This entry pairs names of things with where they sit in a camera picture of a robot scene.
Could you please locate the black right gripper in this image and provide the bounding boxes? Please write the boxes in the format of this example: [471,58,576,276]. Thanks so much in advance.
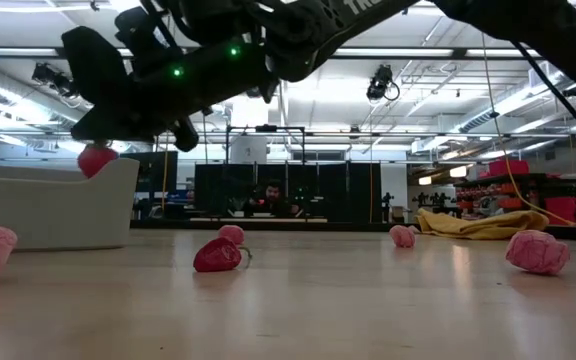
[60,24,280,153]

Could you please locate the red toy tomato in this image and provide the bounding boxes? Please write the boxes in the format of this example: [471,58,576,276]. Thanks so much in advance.
[77,141,120,180]

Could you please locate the grey plastic tupperware container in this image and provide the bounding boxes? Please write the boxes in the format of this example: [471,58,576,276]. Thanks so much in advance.
[0,158,141,252]

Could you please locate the red toy chili with stem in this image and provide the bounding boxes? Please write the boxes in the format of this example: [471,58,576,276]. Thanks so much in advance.
[192,236,253,274]

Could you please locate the black ceiling-mounted device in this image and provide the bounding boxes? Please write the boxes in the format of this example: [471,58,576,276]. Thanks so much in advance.
[31,61,80,99]

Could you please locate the white box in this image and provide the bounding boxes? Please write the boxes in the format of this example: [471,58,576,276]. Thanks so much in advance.
[229,135,269,166]

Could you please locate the person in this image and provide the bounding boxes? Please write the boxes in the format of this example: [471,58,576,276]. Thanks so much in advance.
[244,180,303,219]

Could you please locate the black partition panels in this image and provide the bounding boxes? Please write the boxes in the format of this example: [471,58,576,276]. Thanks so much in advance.
[194,160,384,224]

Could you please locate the yellow cloth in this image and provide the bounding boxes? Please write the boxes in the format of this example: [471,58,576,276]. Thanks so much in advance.
[414,208,552,242]

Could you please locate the large red storage bin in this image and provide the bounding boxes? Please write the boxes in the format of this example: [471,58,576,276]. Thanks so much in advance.
[543,195,576,226]

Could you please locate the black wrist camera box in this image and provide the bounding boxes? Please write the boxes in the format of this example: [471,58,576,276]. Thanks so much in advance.
[114,5,175,61]

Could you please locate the black background rig frame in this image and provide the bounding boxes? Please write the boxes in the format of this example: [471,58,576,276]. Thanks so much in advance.
[225,124,307,166]

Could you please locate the black metal table frame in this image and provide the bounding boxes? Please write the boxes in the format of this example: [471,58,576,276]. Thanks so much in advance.
[130,218,576,244]

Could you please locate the black hanging overhead camera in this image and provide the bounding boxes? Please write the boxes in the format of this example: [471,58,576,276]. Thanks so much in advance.
[366,63,401,103]

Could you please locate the frame beam with light strips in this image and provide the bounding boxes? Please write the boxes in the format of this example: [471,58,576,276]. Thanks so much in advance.
[0,46,576,62]

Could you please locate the yellow hanging cable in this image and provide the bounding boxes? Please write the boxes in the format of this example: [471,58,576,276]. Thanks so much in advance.
[480,29,576,228]

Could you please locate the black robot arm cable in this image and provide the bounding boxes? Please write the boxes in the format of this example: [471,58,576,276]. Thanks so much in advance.
[511,40,576,162]

